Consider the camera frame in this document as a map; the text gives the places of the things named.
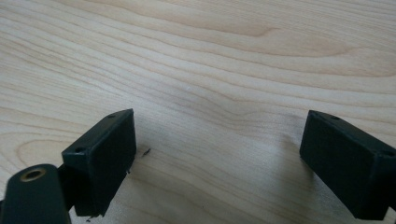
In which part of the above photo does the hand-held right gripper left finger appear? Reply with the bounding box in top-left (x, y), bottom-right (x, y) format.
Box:
top-left (57, 108), bottom-right (137, 217)

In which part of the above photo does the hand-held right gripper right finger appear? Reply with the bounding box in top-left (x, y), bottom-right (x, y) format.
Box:
top-left (299, 109), bottom-right (396, 221)

